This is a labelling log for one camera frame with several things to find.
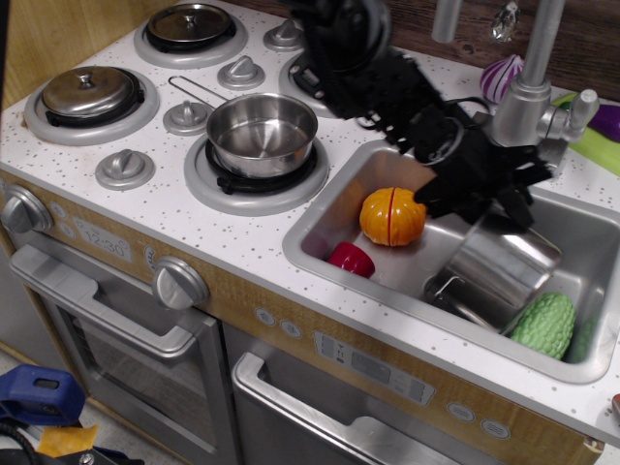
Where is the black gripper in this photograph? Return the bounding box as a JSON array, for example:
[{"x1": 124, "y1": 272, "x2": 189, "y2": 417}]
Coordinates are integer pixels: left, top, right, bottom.
[{"x1": 414, "y1": 118, "x2": 551, "y2": 228}]

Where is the steel pot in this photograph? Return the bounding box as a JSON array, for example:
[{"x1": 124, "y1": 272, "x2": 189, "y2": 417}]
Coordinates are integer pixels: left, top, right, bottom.
[{"x1": 425, "y1": 209, "x2": 562, "y2": 333}]

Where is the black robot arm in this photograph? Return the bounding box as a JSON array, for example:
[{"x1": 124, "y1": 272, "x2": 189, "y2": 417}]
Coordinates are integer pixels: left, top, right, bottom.
[{"x1": 288, "y1": 1, "x2": 550, "y2": 229}]

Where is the silver sink basin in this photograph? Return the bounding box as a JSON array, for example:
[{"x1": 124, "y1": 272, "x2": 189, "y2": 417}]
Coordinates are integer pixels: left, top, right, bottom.
[{"x1": 283, "y1": 141, "x2": 619, "y2": 384}]

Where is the silver toy faucet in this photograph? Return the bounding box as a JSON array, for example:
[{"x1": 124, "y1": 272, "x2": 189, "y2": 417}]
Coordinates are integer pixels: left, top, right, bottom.
[{"x1": 430, "y1": 0, "x2": 601, "y2": 171}]

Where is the light green toy vegetable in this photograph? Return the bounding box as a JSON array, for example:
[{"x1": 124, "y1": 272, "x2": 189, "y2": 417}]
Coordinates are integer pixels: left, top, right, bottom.
[{"x1": 550, "y1": 91, "x2": 620, "y2": 177}]

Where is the purple toy eggplant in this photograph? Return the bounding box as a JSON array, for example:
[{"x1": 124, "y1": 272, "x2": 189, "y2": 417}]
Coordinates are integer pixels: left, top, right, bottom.
[{"x1": 588, "y1": 104, "x2": 620, "y2": 142}]

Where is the green bumpy toy gourd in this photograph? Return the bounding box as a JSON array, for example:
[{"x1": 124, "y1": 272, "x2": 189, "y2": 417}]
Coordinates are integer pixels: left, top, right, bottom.
[{"x1": 510, "y1": 292, "x2": 576, "y2": 360}]

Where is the purple white toy onion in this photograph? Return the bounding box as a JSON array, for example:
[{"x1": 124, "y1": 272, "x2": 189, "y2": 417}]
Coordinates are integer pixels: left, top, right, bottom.
[{"x1": 480, "y1": 54, "x2": 524, "y2": 104}]

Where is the orange toy pumpkin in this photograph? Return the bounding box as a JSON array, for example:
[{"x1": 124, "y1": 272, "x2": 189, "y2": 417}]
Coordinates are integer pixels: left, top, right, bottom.
[{"x1": 358, "y1": 187, "x2": 427, "y2": 247}]

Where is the red toy cup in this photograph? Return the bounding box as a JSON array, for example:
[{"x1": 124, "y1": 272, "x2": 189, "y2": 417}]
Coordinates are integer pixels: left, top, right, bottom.
[{"x1": 327, "y1": 242, "x2": 376, "y2": 278}]

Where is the front right stove burner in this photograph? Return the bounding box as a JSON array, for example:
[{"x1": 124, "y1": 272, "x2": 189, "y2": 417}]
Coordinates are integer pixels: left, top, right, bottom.
[{"x1": 183, "y1": 136, "x2": 329, "y2": 217}]

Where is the stove burner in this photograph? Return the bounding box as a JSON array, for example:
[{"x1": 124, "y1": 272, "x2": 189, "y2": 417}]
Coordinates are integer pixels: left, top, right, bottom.
[
  {"x1": 134, "y1": 7, "x2": 248, "y2": 70},
  {"x1": 183, "y1": 136, "x2": 329, "y2": 217},
  {"x1": 24, "y1": 70, "x2": 160, "y2": 146}
]

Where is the grey stovetop knob back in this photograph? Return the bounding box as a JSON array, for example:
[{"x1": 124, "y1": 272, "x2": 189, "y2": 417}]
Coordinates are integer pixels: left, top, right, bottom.
[{"x1": 263, "y1": 19, "x2": 303, "y2": 52}]

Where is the grey stovetop knob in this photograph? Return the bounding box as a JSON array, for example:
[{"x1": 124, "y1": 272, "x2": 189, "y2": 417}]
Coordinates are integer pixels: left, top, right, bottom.
[
  {"x1": 95, "y1": 149, "x2": 156, "y2": 191},
  {"x1": 163, "y1": 101, "x2": 212, "y2": 137},
  {"x1": 217, "y1": 55, "x2": 265, "y2": 90},
  {"x1": 263, "y1": 19, "x2": 303, "y2": 52}
]

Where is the grey stovetop knob upper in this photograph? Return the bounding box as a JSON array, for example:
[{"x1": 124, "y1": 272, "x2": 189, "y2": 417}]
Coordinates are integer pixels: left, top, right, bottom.
[{"x1": 217, "y1": 55, "x2": 265, "y2": 90}]

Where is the grey stovetop knob middle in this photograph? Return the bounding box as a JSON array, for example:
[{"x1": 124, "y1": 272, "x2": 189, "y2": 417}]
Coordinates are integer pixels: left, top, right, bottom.
[{"x1": 163, "y1": 101, "x2": 212, "y2": 137}]

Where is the silver oven knob right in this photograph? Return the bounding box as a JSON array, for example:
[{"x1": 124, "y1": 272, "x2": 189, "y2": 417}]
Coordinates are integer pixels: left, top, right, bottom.
[{"x1": 151, "y1": 256, "x2": 209, "y2": 311}]

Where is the silver oven knob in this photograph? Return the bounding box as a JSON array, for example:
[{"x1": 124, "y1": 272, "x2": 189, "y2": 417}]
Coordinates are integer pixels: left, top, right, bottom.
[
  {"x1": 151, "y1": 256, "x2": 209, "y2": 311},
  {"x1": 1, "y1": 185, "x2": 54, "y2": 233}
]

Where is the steel lid back burner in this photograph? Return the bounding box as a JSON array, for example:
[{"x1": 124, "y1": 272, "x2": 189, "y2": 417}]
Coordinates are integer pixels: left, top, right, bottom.
[{"x1": 146, "y1": 3, "x2": 233, "y2": 44}]

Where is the steel lid burner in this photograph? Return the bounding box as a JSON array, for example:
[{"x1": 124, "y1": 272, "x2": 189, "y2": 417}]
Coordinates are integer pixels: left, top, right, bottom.
[
  {"x1": 43, "y1": 66, "x2": 140, "y2": 117},
  {"x1": 146, "y1": 3, "x2": 233, "y2": 44}
]

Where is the back left stove burner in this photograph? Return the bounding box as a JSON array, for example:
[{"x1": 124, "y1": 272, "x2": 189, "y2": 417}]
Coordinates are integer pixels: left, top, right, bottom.
[{"x1": 134, "y1": 7, "x2": 248, "y2": 70}]

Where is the grey stovetop knob front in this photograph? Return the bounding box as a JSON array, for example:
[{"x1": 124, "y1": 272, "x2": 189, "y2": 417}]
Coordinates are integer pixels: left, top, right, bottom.
[{"x1": 95, "y1": 149, "x2": 156, "y2": 191}]

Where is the steel lid left burner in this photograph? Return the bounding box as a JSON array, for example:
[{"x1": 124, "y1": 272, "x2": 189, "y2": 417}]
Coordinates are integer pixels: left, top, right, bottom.
[{"x1": 43, "y1": 66, "x2": 140, "y2": 117}]

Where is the front left stove burner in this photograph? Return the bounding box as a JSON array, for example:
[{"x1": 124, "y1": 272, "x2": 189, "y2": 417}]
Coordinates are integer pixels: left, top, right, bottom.
[{"x1": 24, "y1": 70, "x2": 160, "y2": 146}]

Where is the silver oven knob left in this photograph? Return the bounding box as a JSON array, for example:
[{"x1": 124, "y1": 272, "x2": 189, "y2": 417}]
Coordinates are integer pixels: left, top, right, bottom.
[{"x1": 1, "y1": 185, "x2": 54, "y2": 233}]

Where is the yellow cloth on floor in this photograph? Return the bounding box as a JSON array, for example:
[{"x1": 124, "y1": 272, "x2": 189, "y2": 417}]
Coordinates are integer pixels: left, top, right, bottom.
[{"x1": 36, "y1": 424, "x2": 99, "y2": 458}]

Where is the blue clamp tool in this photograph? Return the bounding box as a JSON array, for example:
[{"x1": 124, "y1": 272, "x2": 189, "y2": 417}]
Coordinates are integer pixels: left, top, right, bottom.
[{"x1": 1, "y1": 364, "x2": 86, "y2": 426}]

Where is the steel saucepan with wire handle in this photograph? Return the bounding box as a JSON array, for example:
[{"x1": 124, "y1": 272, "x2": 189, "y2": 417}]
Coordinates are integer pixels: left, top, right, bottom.
[{"x1": 169, "y1": 76, "x2": 318, "y2": 179}]

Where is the dishwasher door with handle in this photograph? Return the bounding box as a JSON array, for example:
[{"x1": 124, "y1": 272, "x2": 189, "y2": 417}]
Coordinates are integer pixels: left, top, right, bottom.
[{"x1": 221, "y1": 322, "x2": 505, "y2": 465}]

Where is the oven door with handle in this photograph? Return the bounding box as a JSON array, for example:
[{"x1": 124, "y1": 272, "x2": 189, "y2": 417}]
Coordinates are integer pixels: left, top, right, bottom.
[{"x1": 10, "y1": 244, "x2": 240, "y2": 464}]

